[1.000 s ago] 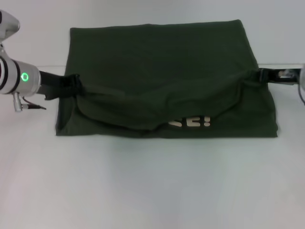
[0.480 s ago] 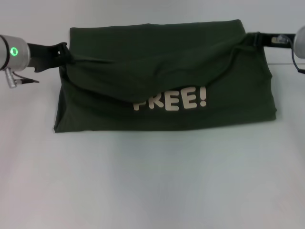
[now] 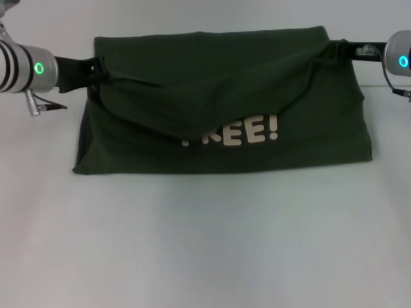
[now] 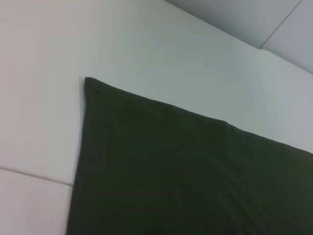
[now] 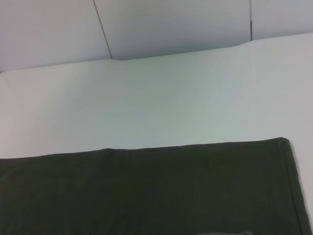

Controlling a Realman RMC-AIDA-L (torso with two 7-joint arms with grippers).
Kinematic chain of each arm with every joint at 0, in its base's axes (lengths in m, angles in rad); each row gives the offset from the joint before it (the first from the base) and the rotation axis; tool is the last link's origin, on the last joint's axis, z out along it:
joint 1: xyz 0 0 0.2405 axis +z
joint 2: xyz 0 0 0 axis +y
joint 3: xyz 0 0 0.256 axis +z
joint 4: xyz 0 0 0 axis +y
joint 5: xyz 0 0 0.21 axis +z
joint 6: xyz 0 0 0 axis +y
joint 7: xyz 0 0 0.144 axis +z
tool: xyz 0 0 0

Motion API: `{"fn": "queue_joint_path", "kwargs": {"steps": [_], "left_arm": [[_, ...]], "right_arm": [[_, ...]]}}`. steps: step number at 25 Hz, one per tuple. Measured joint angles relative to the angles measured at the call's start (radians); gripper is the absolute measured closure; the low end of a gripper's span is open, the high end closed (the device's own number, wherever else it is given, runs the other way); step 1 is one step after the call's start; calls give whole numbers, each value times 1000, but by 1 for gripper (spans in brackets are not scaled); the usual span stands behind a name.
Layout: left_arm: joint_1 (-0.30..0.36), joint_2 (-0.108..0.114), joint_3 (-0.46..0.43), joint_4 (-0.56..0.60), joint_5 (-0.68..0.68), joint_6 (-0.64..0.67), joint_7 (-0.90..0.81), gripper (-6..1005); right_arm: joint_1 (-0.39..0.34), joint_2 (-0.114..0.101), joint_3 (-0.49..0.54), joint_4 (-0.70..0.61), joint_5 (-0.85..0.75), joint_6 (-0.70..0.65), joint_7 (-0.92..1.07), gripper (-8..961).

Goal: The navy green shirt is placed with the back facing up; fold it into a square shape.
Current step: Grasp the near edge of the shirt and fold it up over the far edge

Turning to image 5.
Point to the dark green t-shirt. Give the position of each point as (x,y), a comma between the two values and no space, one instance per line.
(146,195)

